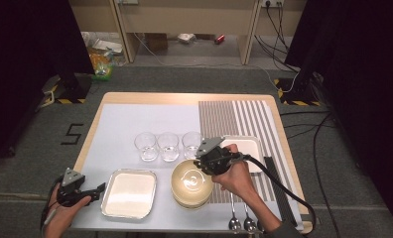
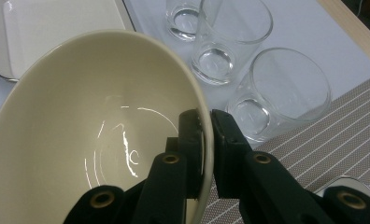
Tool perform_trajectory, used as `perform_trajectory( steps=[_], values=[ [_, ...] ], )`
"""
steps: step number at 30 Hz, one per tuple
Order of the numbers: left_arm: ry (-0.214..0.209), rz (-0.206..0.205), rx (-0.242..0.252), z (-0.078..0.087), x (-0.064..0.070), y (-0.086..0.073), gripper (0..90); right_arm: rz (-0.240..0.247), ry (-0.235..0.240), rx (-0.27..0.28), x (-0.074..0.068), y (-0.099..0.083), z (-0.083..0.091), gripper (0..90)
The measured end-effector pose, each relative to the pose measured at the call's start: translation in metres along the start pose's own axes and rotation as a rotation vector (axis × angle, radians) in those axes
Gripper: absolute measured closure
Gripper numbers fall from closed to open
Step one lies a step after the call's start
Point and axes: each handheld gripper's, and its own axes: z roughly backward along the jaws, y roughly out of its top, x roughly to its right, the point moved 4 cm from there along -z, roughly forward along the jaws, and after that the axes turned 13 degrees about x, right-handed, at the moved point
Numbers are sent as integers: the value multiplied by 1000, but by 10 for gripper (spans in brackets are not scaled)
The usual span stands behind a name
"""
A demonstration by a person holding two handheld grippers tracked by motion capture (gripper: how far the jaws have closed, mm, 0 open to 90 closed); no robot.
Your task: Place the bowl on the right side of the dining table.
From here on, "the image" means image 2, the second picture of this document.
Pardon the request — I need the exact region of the white square plate silver rim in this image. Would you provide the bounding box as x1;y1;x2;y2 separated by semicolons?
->
313;175;370;203
0;0;136;83

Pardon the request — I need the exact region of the brown white striped placemat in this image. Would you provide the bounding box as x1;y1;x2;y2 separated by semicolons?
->
201;71;370;224

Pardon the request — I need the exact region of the clear drinking glass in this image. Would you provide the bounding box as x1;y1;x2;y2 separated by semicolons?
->
191;0;275;87
225;47;333;145
164;0;206;43

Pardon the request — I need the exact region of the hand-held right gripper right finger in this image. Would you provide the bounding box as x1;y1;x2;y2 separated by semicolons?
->
210;108;256;200

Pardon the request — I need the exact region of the cream bowl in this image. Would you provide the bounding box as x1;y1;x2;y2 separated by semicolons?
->
0;29;215;224

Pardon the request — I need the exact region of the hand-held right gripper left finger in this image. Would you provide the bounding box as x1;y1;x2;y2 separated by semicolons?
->
165;108;206;200

